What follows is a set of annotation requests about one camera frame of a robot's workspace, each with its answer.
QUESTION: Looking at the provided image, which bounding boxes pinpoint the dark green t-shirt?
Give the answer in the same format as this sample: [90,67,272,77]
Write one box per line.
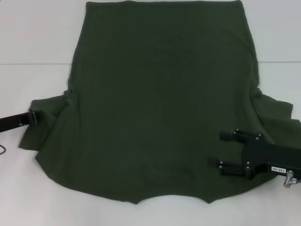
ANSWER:
[18,0,301,205]

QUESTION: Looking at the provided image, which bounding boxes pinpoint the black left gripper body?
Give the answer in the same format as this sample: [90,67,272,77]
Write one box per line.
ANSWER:
[0,112,30,134]

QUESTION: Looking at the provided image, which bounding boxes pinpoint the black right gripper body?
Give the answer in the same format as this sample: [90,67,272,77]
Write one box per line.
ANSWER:
[239,133,301,181]

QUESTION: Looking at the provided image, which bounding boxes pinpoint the right gripper cable with plug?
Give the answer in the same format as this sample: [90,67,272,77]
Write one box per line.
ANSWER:
[283,170,301,188]

